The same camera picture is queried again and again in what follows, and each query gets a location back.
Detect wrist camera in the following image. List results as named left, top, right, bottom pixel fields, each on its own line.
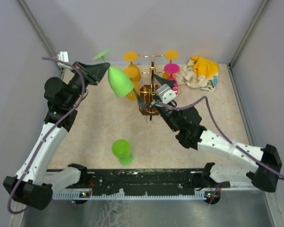
left=57, top=51, right=70, bottom=69
left=155, top=84, right=177, bottom=104

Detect gold black wine glass rack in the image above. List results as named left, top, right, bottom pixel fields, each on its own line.
left=137, top=53, right=180, bottom=121

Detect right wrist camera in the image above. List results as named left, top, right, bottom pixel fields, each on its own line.
left=155, top=84, right=177, bottom=104

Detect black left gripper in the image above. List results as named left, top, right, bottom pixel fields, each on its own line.
left=65, top=61, right=111, bottom=107

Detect green wine glass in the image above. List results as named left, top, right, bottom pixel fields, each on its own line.
left=92, top=48, right=134, bottom=98
left=111, top=139, right=133, bottom=166

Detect patterned crumpled cloth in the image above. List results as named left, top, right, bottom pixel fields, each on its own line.
left=176, top=56, right=219, bottom=91

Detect aluminium frame post right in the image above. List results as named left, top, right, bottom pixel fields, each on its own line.
left=228, top=0, right=271, bottom=69

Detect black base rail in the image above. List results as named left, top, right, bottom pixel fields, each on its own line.
left=53, top=168, right=230, bottom=204

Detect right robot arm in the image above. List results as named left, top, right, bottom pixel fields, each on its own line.
left=137, top=74, right=283, bottom=192

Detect pink wine glass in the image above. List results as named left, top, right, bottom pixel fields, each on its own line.
left=163, top=63, right=180, bottom=96

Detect yellow wine glass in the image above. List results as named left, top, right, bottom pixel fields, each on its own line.
left=124, top=51, right=141, bottom=82
left=162, top=50, right=179, bottom=79
left=123, top=65, right=141, bottom=101

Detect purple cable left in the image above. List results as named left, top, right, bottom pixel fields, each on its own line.
left=8, top=56, right=86, bottom=215

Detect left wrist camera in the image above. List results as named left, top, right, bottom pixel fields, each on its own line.
left=57, top=51, right=70, bottom=69

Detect aluminium frame post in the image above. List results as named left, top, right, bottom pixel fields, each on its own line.
left=228, top=0, right=271, bottom=69
left=16, top=0, right=57, bottom=57

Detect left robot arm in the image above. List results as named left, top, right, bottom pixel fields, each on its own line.
left=3, top=61, right=110, bottom=214

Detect aluminium frame post left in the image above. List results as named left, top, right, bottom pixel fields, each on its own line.
left=16, top=0, right=57, bottom=57

